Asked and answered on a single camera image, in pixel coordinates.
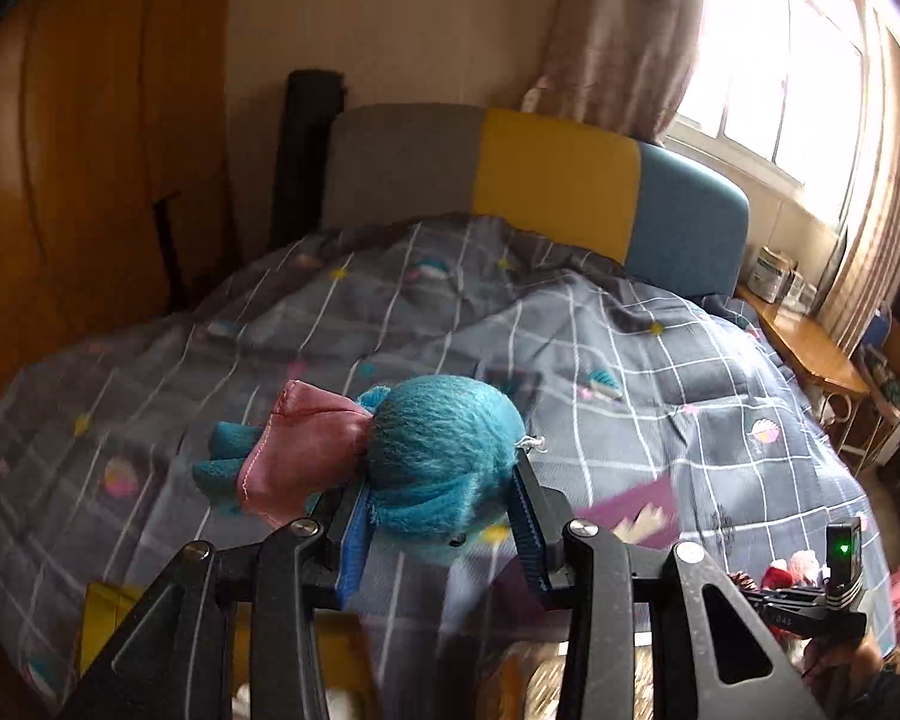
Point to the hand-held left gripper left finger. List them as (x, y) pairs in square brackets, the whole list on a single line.
[(352, 547)]

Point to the ornate gold tissue box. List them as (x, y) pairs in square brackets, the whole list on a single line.
[(532, 679)]

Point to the wooden wardrobe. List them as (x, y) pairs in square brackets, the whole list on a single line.
[(82, 165)]

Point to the pink patterned curtain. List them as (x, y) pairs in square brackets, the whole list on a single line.
[(885, 225), (615, 37)]

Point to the blue chair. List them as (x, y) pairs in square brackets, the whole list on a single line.
[(877, 328)]

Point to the blue plush doll pink dress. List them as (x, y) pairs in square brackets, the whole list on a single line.
[(435, 450)]

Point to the black rolled mat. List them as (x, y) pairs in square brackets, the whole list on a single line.
[(304, 157)]

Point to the small white plush toy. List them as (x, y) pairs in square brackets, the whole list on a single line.
[(804, 564)]

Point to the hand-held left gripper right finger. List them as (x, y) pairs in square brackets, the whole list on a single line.
[(529, 532)]

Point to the grey checked quilt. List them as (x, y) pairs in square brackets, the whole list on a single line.
[(645, 360)]

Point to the gold metal tin box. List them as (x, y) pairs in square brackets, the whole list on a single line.
[(109, 615)]

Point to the wooden bedside desk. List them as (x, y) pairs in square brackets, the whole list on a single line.
[(810, 345)]

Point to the clear plastic containers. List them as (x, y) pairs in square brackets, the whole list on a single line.
[(799, 292)]

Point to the purple cardboard tissue box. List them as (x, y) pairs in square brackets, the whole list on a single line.
[(645, 502)]

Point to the bright window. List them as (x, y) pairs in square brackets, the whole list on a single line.
[(780, 75)]

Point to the person's right hand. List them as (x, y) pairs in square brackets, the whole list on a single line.
[(847, 664)]

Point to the grey yellow blue headboard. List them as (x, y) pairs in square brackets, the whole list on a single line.
[(555, 172)]

